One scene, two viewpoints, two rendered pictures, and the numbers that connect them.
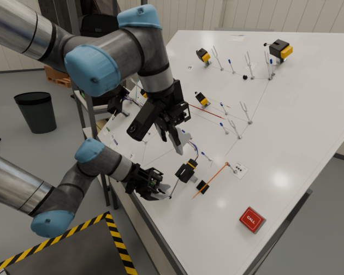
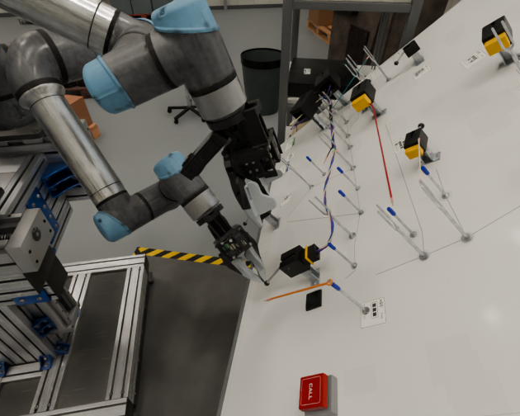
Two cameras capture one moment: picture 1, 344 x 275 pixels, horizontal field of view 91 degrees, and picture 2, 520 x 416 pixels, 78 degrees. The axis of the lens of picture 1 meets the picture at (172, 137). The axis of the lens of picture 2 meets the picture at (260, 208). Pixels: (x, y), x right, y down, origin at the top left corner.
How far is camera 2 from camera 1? 0.38 m
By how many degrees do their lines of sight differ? 40
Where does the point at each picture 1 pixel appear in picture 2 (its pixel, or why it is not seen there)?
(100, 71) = (99, 90)
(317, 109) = not seen: outside the picture
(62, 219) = (111, 227)
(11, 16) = (68, 17)
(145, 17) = (167, 21)
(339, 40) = not seen: outside the picture
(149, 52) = (176, 67)
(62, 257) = (196, 282)
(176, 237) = (247, 339)
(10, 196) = (84, 183)
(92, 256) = (222, 303)
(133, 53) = (146, 69)
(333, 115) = not seen: outside the picture
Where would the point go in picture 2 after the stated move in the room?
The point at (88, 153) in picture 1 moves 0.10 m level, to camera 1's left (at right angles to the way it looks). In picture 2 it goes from (162, 169) to (139, 151)
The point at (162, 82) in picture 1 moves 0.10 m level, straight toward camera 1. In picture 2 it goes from (208, 110) to (147, 135)
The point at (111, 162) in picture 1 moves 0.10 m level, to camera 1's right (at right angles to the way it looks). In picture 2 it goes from (183, 191) to (211, 215)
